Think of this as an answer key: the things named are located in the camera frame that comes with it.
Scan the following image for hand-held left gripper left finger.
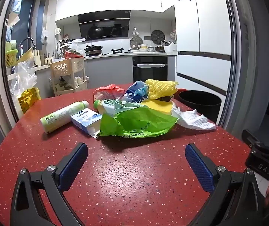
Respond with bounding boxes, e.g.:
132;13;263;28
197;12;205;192
10;143;88;226

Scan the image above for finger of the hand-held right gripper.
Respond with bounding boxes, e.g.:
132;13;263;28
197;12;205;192
241;129;269;157

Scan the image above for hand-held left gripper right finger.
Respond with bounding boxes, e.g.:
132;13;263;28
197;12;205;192
185;143;265;226

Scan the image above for pale green plastic bottle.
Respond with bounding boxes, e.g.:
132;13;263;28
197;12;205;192
40;100;90;134

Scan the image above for black trash bin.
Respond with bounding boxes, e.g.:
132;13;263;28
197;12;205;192
178;90;222;125

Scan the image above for green capped cleaner bottle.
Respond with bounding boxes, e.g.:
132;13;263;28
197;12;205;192
93;99;125;117

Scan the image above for white paper towel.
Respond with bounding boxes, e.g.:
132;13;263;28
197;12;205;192
171;101;217;130

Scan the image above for small blue white carton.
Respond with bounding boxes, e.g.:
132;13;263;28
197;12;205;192
70;108;103;139

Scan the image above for yellow sponge cloth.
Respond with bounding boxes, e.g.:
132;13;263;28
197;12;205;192
141;98;174;116

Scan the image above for green plastic bag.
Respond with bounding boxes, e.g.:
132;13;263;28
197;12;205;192
99;104;180;138

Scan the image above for crumpled translucent plastic bag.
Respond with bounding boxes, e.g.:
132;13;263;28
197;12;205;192
114;99;141;113

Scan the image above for gold foil bag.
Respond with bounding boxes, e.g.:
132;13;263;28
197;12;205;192
18;88;42;113

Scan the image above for red plastic bag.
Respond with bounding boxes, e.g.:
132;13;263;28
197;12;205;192
93;84;125;103

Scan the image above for yellow foam net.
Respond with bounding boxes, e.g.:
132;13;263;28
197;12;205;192
145;79;180;99

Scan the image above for blue plastic bag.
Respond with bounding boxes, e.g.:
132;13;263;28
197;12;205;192
122;80;150;104

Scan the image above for beige basket trolley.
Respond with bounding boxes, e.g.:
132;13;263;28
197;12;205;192
49;58;88;97

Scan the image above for clear plastic bag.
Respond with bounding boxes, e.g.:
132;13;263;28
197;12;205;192
10;60;38;97

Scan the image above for black built-in oven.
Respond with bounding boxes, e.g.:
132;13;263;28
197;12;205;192
132;56;168;83

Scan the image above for black wok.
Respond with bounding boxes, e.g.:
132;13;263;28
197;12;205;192
84;44;103;57

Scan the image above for white bag on counter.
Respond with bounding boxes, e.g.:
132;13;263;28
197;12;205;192
63;38;86;57

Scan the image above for white countertop appliance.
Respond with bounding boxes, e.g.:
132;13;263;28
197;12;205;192
164;42;177;53

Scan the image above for green plastic basket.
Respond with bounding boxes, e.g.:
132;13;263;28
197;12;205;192
5;49;25;67

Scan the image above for white refrigerator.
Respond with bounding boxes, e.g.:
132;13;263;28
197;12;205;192
172;0;232;97

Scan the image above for hanging white plastic bag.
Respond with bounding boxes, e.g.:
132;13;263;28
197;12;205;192
41;27;49;44

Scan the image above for black kitchen faucet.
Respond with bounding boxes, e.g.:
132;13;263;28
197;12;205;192
19;37;36;52

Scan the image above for round dark baking tray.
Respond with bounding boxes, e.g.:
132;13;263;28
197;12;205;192
151;30;165;45

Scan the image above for black range hood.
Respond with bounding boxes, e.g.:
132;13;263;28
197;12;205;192
77;10;131;40

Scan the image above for white wall cabinets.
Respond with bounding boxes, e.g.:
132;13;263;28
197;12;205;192
55;0;163;21

